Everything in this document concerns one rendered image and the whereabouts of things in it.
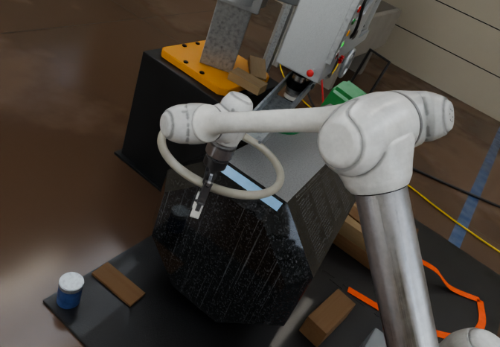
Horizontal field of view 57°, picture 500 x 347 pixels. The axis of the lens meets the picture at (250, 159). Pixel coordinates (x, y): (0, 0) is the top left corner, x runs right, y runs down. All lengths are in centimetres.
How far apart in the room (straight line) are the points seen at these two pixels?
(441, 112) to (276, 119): 39
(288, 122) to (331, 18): 92
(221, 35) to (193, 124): 141
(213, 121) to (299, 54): 94
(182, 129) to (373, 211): 56
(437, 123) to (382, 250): 27
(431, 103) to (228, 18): 172
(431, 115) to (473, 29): 584
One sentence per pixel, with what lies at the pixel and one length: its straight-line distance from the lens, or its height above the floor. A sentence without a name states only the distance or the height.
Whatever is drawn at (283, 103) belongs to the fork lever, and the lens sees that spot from 211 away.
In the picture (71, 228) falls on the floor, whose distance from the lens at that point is 255.
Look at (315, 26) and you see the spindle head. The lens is 201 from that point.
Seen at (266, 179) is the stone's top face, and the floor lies 80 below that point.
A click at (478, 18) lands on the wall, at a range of 678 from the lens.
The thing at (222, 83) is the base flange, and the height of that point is 78.
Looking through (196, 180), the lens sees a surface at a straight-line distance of 149.
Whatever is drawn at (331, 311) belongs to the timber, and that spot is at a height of 13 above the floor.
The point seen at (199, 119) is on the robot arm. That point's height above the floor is 123.
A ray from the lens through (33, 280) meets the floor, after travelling 234.
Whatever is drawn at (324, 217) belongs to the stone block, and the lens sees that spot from 204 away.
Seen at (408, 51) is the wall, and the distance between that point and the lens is 698.
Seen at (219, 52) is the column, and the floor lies 88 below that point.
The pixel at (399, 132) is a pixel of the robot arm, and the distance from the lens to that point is 86.
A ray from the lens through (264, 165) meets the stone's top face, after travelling 192.
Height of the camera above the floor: 184
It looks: 33 degrees down
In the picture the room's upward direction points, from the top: 22 degrees clockwise
